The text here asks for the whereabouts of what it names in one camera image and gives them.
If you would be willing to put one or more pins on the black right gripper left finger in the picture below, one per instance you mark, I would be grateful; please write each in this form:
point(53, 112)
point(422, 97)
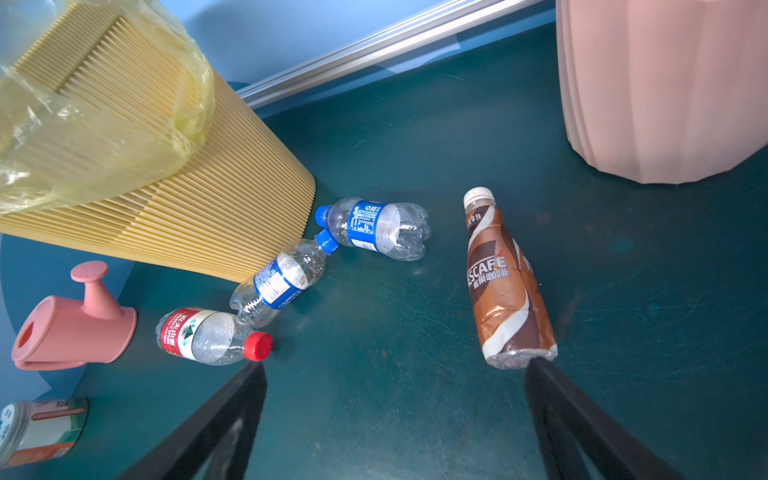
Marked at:
point(217, 439)

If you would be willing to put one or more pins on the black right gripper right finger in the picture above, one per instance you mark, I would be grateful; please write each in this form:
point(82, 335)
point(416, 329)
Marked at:
point(571, 427)

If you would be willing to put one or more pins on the brown coffee bottle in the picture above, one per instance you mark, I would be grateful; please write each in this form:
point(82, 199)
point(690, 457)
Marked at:
point(512, 321)

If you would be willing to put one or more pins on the red-label red-cap water bottle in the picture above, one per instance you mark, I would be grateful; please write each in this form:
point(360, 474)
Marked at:
point(211, 337)

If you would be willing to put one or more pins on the clear blue-label water bottle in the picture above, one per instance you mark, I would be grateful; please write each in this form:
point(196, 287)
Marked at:
point(397, 230)

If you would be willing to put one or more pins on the yellow slatted waste bin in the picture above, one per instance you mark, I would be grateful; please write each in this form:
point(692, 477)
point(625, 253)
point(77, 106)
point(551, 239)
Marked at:
point(226, 213)

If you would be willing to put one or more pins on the yellow plastic bin liner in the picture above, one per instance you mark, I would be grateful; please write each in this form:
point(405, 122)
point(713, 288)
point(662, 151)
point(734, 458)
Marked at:
point(98, 99)

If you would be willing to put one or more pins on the round jar floral lid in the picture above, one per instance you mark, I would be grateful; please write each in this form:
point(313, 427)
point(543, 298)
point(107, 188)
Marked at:
point(33, 432)

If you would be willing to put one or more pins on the pink watering can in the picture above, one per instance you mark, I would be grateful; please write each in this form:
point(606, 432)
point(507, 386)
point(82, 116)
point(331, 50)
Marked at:
point(62, 333)

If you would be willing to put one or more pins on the pink ribbed flower pot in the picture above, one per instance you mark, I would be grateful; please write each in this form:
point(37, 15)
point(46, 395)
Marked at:
point(663, 92)

